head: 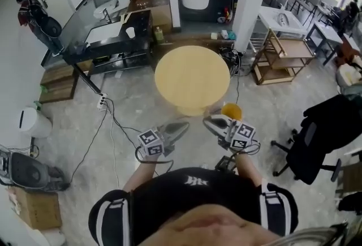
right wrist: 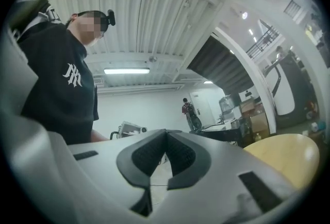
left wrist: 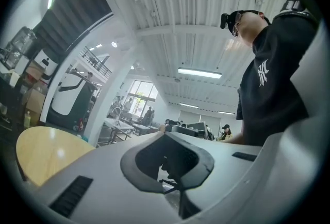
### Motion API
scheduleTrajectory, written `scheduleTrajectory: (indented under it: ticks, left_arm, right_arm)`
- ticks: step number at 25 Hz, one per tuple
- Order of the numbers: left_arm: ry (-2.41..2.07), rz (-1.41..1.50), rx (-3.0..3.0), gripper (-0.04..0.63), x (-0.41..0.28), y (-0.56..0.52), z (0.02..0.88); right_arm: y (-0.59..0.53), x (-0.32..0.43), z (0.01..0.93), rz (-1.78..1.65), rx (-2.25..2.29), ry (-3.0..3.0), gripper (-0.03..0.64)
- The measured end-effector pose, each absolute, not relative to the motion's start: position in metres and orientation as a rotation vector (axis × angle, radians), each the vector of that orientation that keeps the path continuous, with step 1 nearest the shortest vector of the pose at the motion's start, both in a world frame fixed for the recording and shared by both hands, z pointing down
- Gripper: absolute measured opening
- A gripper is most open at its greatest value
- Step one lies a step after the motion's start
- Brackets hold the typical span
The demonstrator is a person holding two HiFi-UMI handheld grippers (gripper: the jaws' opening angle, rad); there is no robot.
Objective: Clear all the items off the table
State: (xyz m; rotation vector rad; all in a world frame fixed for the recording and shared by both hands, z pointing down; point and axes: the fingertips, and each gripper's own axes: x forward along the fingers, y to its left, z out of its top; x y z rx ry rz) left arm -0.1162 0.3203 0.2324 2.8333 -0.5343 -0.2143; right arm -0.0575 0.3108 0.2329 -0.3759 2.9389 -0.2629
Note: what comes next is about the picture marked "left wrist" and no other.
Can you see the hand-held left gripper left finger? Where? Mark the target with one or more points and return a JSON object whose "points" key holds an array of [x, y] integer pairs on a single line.
{"points": [[144, 163]]}

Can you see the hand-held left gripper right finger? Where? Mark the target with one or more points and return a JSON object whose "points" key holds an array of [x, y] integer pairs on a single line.
{"points": [[190, 161]]}

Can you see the black office chair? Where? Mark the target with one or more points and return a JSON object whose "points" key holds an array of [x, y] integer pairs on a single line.
{"points": [[170, 179]]}

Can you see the long ceiling lamp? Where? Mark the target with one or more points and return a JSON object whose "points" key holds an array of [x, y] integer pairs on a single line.
{"points": [[189, 105], [225, 112], [199, 73]]}

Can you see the glass entrance door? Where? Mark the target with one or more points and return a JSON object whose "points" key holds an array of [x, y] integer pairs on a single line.
{"points": [[141, 96]]}

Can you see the round wooden table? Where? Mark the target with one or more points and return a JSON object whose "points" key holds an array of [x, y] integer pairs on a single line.
{"points": [[49, 151]]}

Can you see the white and black vehicle pod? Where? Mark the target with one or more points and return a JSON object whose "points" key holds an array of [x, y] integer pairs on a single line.
{"points": [[72, 99]]}

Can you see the person's black t-shirt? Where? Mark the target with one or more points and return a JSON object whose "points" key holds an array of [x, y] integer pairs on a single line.
{"points": [[276, 94]]}

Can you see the black balcony railing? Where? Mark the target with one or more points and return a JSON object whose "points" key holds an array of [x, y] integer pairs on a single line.
{"points": [[99, 63]]}

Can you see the brown cardboard box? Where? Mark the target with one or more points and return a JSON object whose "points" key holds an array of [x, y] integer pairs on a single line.
{"points": [[34, 100], [34, 71]]}

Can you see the white kiosk machine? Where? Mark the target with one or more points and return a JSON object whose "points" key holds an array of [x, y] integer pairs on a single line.
{"points": [[47, 63]]}

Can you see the person's glasses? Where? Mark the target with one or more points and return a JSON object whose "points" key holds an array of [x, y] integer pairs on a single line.
{"points": [[236, 26]]}

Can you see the person's head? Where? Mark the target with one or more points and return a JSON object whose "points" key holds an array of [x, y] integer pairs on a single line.
{"points": [[250, 27]]}

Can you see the clear water dispenser bottle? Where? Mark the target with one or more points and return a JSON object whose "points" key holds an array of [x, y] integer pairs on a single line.
{"points": [[20, 45]]}

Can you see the metal frame table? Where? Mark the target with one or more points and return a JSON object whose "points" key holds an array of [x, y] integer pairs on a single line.
{"points": [[116, 129]]}

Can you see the black head-mounted camera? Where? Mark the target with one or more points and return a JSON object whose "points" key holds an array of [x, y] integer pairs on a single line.
{"points": [[224, 20]]}

